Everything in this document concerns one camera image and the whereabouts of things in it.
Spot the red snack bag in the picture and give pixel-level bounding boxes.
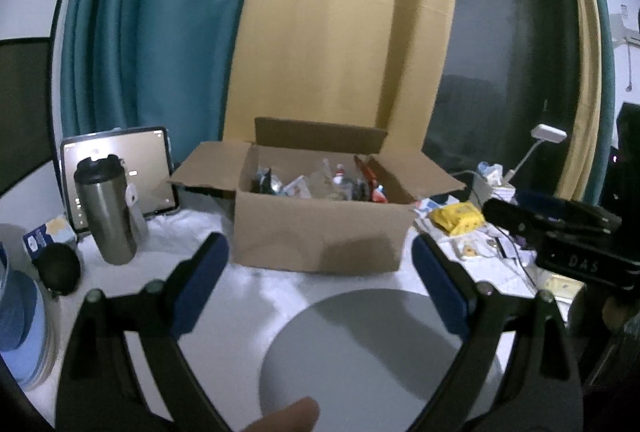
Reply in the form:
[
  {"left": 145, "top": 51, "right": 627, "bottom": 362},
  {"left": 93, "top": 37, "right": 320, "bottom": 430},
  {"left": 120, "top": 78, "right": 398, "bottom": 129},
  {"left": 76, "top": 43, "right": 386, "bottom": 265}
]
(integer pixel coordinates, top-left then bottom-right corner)
[{"left": 354, "top": 155, "right": 388, "bottom": 204}]

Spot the brown bread package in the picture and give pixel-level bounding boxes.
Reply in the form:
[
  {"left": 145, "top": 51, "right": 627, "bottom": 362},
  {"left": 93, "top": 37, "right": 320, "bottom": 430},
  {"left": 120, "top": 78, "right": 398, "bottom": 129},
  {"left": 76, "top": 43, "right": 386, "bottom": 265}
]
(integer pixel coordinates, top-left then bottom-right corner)
[{"left": 282, "top": 175, "right": 312, "bottom": 199}]

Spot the clear bag of nuts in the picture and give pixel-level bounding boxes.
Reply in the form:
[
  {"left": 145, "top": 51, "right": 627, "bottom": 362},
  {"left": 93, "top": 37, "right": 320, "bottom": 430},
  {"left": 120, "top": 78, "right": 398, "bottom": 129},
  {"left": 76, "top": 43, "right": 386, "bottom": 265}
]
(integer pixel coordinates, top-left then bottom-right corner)
[{"left": 307, "top": 159, "right": 349, "bottom": 201}]

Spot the person's hand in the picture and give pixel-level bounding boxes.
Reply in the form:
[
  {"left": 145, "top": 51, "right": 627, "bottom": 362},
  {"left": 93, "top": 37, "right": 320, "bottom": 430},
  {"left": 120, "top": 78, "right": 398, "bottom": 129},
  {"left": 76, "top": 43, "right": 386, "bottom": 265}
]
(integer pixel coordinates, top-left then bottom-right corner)
[{"left": 244, "top": 397, "right": 320, "bottom": 432}]

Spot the capybara sticker packet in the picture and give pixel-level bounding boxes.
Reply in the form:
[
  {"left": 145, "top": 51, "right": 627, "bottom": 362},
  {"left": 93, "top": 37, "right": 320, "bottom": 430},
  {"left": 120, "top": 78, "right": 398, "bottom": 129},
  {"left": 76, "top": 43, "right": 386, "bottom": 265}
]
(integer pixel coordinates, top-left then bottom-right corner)
[{"left": 458, "top": 242, "right": 483, "bottom": 261}]

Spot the yellow tissue box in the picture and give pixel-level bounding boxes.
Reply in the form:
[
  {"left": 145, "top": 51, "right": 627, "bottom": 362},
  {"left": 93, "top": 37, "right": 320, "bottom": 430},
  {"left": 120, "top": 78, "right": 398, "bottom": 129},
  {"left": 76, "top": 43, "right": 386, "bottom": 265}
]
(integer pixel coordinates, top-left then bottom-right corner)
[{"left": 541, "top": 273, "right": 584, "bottom": 305}]

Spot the white desk lamp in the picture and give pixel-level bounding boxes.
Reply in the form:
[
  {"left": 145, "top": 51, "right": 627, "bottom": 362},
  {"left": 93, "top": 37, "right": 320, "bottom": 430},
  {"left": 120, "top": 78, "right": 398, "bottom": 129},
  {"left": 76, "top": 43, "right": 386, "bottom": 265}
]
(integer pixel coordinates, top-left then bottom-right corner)
[{"left": 502, "top": 123, "right": 569, "bottom": 185}]

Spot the teal curtain right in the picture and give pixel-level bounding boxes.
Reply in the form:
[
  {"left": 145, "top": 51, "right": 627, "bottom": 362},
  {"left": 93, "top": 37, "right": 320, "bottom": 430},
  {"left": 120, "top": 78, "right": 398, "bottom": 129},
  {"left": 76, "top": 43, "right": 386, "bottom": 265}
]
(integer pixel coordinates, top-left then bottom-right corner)
[{"left": 582, "top": 0, "right": 615, "bottom": 205}]

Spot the teal curtain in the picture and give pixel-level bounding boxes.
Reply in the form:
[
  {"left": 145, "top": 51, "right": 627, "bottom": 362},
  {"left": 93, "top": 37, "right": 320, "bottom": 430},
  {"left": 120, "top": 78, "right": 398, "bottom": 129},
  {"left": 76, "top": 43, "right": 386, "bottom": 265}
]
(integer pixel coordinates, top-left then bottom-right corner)
[
  {"left": 60, "top": 0, "right": 244, "bottom": 162},
  {"left": 582, "top": 0, "right": 615, "bottom": 205}
]

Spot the grey round mat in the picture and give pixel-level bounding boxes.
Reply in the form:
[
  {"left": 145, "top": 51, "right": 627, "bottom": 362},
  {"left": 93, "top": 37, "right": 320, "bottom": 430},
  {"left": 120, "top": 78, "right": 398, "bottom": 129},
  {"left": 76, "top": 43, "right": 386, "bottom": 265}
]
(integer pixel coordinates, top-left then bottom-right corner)
[{"left": 259, "top": 289, "right": 462, "bottom": 432}]

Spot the black round lid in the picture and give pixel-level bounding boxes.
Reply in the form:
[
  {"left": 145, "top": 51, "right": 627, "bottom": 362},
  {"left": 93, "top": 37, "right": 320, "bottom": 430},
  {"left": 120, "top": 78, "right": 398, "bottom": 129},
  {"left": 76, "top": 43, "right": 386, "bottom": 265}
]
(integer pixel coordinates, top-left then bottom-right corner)
[{"left": 34, "top": 243, "right": 81, "bottom": 295}]

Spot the stainless steel tumbler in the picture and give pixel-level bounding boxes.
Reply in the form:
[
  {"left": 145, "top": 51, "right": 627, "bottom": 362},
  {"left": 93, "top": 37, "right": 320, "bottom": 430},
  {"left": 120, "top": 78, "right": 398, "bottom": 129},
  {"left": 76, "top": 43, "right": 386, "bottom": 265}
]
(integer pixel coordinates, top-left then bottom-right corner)
[{"left": 74, "top": 155, "right": 149, "bottom": 266}]

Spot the small blue white box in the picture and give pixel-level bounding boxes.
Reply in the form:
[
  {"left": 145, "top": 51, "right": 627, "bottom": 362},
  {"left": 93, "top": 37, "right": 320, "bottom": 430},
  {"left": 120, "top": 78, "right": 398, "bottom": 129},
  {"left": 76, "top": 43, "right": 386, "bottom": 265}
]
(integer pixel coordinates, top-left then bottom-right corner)
[{"left": 22, "top": 215, "right": 77, "bottom": 262}]

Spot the tablet in grey case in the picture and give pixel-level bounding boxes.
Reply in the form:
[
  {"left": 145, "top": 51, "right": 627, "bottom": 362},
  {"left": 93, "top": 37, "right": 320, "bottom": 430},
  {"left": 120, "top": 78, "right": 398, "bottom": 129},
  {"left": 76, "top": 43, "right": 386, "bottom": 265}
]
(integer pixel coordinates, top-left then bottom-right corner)
[{"left": 58, "top": 126, "right": 179, "bottom": 233}]

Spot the stack of blue plates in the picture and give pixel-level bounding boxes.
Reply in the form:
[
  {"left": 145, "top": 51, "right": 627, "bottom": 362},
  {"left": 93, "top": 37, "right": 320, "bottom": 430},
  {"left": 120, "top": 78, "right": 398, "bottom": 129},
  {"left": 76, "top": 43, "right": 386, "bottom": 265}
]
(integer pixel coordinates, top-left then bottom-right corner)
[{"left": 1, "top": 247, "right": 56, "bottom": 391}]

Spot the open cardboard box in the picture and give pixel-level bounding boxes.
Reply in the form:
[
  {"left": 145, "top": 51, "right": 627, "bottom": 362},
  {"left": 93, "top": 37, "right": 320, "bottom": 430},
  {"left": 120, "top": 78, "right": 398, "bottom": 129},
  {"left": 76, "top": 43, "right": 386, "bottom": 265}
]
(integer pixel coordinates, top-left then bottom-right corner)
[{"left": 170, "top": 118, "right": 463, "bottom": 276}]

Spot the teal curtain left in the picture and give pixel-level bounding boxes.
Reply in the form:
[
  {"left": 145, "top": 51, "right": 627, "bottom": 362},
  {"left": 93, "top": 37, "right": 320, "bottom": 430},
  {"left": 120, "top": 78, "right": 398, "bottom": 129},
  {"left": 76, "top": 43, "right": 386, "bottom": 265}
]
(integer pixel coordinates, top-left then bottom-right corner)
[{"left": 60, "top": 0, "right": 244, "bottom": 162}]

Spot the black cable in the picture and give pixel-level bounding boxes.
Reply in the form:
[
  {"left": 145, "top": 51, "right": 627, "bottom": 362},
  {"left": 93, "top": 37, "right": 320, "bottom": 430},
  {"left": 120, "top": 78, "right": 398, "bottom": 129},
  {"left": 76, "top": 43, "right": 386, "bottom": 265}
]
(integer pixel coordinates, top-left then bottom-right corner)
[{"left": 449, "top": 169, "right": 539, "bottom": 292}]

